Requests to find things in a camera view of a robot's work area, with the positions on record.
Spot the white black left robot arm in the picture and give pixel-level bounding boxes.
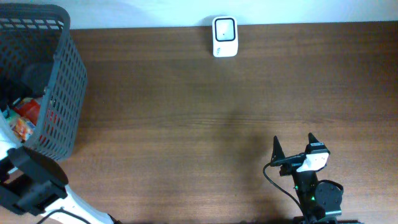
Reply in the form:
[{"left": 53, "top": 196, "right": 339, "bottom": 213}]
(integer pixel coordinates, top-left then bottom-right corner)
[{"left": 1, "top": 116, "right": 120, "bottom": 223}]

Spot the grey plastic mesh basket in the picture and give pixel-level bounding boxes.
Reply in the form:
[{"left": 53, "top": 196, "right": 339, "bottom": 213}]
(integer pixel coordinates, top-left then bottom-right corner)
[{"left": 1, "top": 3, "right": 88, "bottom": 161}]

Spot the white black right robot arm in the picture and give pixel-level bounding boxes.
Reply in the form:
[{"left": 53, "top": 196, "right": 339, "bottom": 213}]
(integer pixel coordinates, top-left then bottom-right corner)
[{"left": 266, "top": 133, "right": 344, "bottom": 223}]

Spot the red snack bag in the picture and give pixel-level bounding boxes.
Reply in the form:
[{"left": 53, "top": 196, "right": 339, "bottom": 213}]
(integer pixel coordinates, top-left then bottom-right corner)
[{"left": 13, "top": 97, "right": 42, "bottom": 126}]

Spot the orange juice carton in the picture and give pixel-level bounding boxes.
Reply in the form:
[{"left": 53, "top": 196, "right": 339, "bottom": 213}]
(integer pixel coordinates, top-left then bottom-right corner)
[{"left": 10, "top": 117, "right": 35, "bottom": 141}]

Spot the white barcode scanner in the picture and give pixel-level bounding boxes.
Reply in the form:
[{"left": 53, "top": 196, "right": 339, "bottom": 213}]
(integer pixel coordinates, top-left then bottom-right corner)
[{"left": 212, "top": 16, "right": 239, "bottom": 58}]

